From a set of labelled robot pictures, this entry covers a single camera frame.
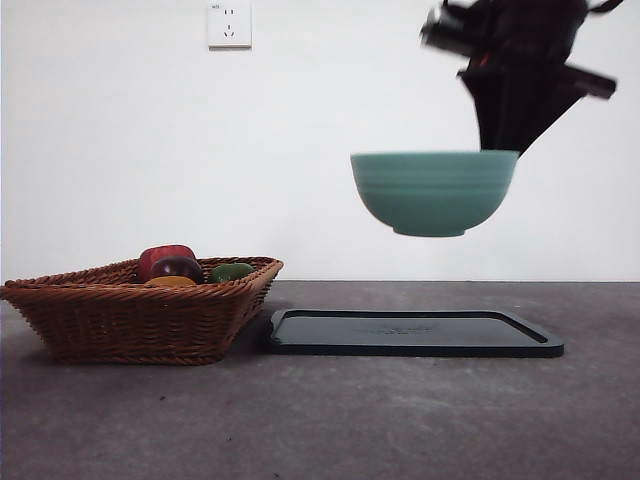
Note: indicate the white wall socket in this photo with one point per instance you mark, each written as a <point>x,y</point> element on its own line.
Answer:
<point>230,25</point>

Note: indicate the teal ceramic bowl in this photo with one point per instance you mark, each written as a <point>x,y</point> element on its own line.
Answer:
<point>430,195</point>

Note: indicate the brown kiwi fruit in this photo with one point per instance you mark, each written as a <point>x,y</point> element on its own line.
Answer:
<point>170,281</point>

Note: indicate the dark green rectangular tray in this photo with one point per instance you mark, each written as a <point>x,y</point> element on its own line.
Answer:
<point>415,337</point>

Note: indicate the dark purple plum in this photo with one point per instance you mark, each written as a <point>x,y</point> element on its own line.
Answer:
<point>177,267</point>

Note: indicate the green avocado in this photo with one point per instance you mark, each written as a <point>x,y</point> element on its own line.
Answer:
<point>230,273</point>

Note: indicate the red apple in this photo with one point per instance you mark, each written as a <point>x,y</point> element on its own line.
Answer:
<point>162,254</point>

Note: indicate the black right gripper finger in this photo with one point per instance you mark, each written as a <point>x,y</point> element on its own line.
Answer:
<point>490,110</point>
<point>535,105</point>

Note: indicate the brown wicker basket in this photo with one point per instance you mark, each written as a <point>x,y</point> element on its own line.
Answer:
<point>135,320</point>

